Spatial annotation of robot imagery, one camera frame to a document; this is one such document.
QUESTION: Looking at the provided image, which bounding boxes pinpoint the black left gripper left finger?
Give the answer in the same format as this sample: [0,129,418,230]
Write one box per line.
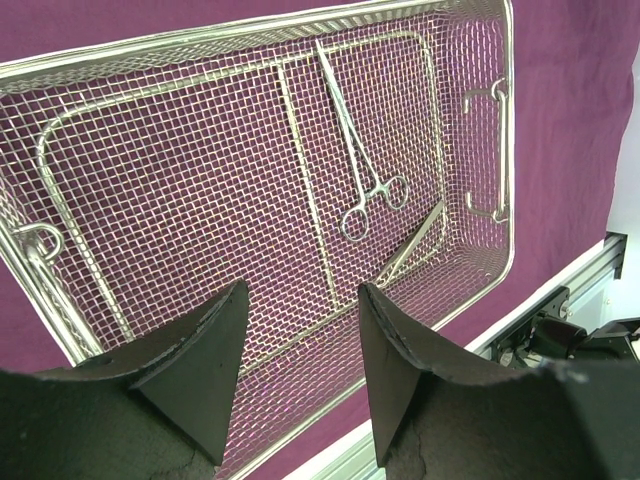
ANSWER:
[1,281,249,479]

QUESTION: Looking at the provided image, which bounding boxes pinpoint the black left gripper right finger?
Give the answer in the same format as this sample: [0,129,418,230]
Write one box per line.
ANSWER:
[358,284,633,479]

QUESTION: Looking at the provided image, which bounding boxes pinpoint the wire mesh instrument tray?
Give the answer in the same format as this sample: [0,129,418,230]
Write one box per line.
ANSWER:
[1,1,514,479]

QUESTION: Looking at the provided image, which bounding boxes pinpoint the steel surgical scissors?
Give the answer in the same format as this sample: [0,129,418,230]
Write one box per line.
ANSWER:
[315,40,409,242]

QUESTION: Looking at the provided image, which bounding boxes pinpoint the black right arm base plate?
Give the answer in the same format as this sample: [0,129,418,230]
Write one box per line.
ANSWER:
[487,286,576,367]

